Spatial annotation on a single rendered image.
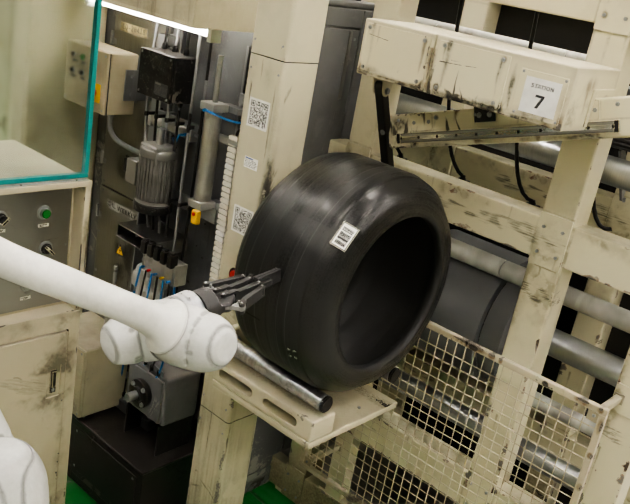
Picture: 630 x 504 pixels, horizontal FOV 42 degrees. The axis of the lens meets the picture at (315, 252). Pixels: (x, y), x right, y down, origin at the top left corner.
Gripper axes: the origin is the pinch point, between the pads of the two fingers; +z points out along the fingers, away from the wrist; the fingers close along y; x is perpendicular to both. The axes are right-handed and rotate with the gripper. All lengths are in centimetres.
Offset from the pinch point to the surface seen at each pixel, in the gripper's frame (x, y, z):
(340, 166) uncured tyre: -18.8, 4.7, 27.3
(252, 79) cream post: -32, 37, 29
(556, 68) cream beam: -46, -30, 58
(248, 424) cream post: 68, 27, 22
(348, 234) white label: -10.9, -10.8, 13.5
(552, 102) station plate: -38, -31, 56
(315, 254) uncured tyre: -6.3, -6.9, 7.6
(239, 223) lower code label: 5.6, 34.5, 23.1
